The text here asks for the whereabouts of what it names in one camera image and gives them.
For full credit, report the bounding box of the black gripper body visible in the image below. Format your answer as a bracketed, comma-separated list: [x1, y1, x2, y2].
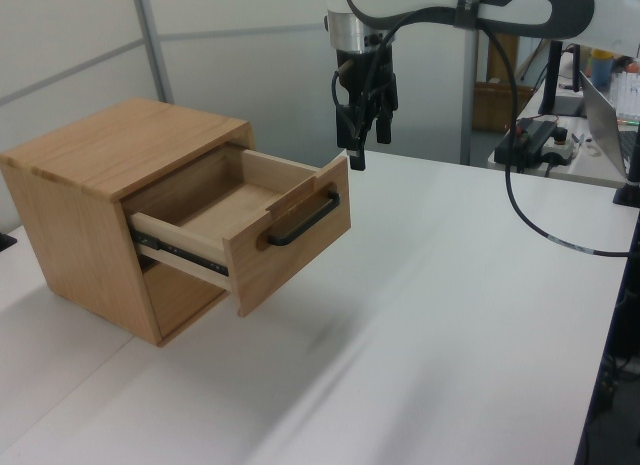
[333, 43, 397, 105]

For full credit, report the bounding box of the wooden drawer with black handle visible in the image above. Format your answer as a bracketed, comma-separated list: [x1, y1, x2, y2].
[130, 147, 352, 319]

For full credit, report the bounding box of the black metal drawer slide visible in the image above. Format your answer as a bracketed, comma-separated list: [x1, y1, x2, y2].
[132, 227, 230, 277]

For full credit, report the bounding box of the brown box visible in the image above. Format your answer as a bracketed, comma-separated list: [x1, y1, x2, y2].
[473, 81, 535, 134]

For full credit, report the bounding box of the black power supply box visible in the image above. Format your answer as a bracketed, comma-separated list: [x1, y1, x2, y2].
[493, 118, 557, 164]

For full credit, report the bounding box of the black monitor stand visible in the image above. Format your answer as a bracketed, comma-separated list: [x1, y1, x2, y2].
[538, 40, 587, 119]

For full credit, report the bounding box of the emergency stop button box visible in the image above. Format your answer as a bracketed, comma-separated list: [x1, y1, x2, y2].
[543, 126, 577, 167]

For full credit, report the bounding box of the white side desk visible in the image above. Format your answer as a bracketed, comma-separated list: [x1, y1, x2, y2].
[487, 112, 632, 190]

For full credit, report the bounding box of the grey laptop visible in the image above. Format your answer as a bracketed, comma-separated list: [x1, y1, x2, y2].
[579, 70, 640, 179]

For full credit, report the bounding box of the blue bottle yellow cap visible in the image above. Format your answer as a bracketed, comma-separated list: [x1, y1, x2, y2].
[591, 48, 615, 92]

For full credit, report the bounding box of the black pole with clamp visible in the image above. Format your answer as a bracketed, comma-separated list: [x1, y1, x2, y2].
[613, 129, 640, 209]

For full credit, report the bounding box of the light wooden cabinet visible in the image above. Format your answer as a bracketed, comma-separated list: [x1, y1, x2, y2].
[0, 97, 254, 349]

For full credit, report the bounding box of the grey partition post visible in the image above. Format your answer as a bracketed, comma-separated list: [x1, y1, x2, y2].
[459, 27, 479, 166]
[134, 0, 174, 106]

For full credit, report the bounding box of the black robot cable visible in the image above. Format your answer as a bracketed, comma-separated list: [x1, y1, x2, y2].
[332, 0, 631, 259]

